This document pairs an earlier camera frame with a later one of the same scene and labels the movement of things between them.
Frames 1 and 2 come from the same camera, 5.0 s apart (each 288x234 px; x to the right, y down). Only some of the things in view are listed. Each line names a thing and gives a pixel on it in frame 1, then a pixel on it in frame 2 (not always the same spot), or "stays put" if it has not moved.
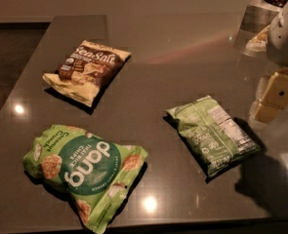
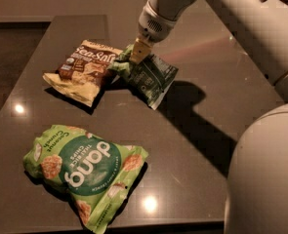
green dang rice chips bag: (95, 174) stays put
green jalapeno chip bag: (220, 142) -> (151, 79)
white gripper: (285, 39) -> (153, 28)
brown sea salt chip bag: (87, 71) stays put
